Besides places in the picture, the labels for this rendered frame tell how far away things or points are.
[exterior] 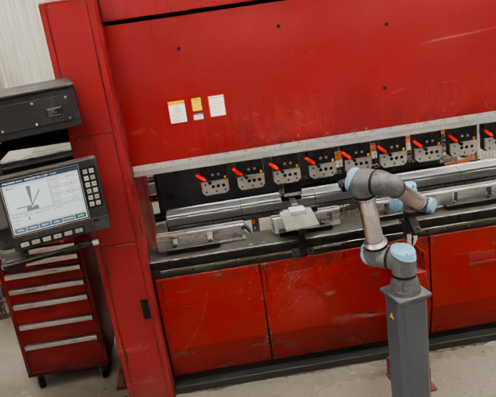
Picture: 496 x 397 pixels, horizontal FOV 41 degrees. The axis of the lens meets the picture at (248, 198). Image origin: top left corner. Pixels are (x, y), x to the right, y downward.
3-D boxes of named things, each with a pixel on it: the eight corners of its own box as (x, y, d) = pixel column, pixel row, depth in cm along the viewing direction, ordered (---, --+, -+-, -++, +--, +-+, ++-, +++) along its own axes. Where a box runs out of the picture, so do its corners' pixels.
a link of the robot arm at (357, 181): (388, 275, 316) (368, 178, 290) (360, 268, 326) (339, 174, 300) (400, 260, 324) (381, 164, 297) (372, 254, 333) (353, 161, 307)
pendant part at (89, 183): (16, 253, 305) (-5, 179, 293) (13, 244, 316) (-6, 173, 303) (111, 228, 319) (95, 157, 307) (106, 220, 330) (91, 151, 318)
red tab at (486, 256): (470, 265, 380) (470, 254, 378) (468, 264, 382) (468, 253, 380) (495, 261, 381) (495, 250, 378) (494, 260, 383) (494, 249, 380)
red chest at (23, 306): (32, 395, 412) (-10, 250, 378) (48, 351, 459) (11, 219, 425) (112, 382, 414) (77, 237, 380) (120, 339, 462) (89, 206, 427)
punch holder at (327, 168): (310, 179, 367) (307, 150, 361) (307, 175, 375) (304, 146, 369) (336, 175, 367) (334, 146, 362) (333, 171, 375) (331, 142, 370)
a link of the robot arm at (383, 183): (396, 168, 286) (439, 196, 323) (374, 166, 293) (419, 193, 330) (390, 194, 285) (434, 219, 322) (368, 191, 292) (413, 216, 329)
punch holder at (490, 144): (485, 152, 371) (485, 123, 365) (479, 148, 379) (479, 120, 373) (511, 147, 372) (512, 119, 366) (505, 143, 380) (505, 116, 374)
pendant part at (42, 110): (5, 283, 309) (-47, 105, 280) (2, 264, 331) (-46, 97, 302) (112, 253, 326) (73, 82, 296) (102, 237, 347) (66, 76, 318)
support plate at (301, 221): (286, 231, 350) (286, 229, 350) (279, 213, 375) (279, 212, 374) (320, 226, 351) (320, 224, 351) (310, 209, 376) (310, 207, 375)
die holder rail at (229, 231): (158, 253, 374) (155, 238, 371) (159, 249, 380) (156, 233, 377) (246, 239, 377) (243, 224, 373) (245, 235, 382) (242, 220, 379)
